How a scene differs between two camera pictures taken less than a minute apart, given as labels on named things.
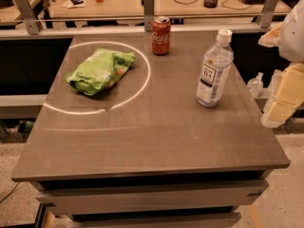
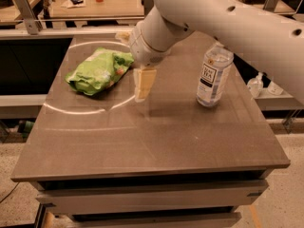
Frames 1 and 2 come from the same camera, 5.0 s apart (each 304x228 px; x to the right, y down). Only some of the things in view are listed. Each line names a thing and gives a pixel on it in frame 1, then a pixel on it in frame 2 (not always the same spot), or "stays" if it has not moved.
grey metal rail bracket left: (27, 12) stays
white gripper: (294, 37) → (142, 50)
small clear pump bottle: (256, 85) stays
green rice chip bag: (102, 69) stays
